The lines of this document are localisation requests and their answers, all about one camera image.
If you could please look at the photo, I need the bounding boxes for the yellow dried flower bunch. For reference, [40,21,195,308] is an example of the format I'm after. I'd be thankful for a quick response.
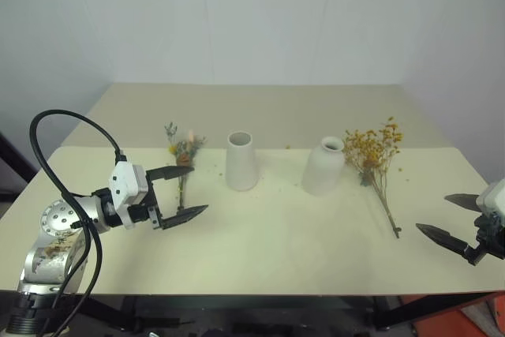
[341,116,404,239]

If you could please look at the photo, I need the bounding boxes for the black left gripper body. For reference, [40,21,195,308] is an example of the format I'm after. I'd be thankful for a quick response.
[128,177,165,231]

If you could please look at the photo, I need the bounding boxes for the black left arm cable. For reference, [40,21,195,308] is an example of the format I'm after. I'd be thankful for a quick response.
[29,109,127,337]

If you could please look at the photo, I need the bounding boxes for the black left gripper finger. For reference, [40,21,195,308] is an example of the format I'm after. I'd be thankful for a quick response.
[159,204,209,230]
[145,165,196,183]

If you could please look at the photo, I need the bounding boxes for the white conical vase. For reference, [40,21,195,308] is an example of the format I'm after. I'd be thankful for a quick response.
[225,131,260,192]

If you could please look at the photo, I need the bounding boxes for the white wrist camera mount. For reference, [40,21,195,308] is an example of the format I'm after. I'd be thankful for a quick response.
[109,160,149,230]
[475,178,505,227]

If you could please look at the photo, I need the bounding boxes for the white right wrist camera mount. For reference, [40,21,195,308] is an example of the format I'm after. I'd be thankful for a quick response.
[475,178,505,227]

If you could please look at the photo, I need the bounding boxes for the orange red box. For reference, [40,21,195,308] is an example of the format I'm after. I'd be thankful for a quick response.
[410,297,505,337]

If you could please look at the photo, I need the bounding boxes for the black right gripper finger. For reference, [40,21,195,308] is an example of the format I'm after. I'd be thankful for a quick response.
[415,223,470,256]
[444,193,481,212]

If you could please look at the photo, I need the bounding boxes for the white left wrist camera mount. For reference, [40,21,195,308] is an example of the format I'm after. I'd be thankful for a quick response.
[109,160,149,230]

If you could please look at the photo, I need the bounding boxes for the white bottle-shaped vase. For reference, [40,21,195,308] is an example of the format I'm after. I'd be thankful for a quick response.
[301,136,346,197]

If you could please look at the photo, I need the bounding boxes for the black table frame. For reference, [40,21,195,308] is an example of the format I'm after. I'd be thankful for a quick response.
[0,291,505,337]

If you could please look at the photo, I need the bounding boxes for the small mixed dried flower bouquet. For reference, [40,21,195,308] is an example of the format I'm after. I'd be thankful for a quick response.
[164,122,208,210]

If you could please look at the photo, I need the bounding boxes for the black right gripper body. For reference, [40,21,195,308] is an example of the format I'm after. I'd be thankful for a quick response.
[463,213,505,265]

